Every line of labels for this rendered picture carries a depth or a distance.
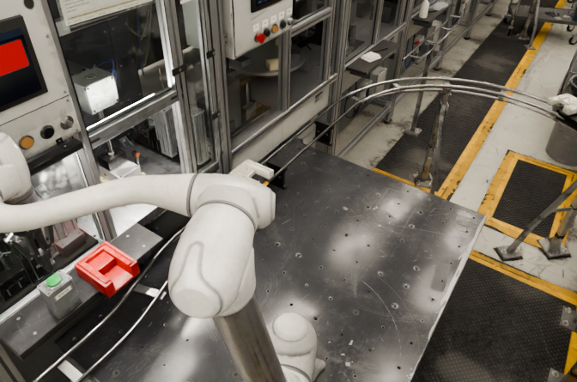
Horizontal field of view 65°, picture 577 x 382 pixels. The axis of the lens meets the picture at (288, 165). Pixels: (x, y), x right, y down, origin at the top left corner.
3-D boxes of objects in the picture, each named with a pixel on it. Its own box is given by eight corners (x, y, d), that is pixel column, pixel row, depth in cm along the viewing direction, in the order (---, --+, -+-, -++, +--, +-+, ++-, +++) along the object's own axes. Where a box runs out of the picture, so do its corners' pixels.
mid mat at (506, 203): (561, 257, 278) (562, 256, 278) (471, 221, 302) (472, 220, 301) (582, 174, 345) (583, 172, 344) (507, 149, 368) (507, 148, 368)
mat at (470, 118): (446, 206, 313) (446, 205, 312) (368, 175, 338) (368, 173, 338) (569, -4, 702) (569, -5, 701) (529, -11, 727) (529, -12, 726)
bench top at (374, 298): (319, 578, 111) (320, 574, 108) (56, 348, 156) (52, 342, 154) (485, 221, 210) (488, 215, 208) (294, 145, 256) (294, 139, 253)
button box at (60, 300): (59, 320, 134) (47, 295, 127) (44, 307, 138) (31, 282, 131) (82, 301, 140) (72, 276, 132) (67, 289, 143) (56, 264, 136)
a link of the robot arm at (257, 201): (202, 157, 101) (180, 197, 91) (282, 167, 99) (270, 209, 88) (207, 201, 109) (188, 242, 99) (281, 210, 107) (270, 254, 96)
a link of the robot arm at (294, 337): (317, 343, 149) (322, 303, 136) (310, 399, 135) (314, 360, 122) (269, 336, 151) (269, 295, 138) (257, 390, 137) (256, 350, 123)
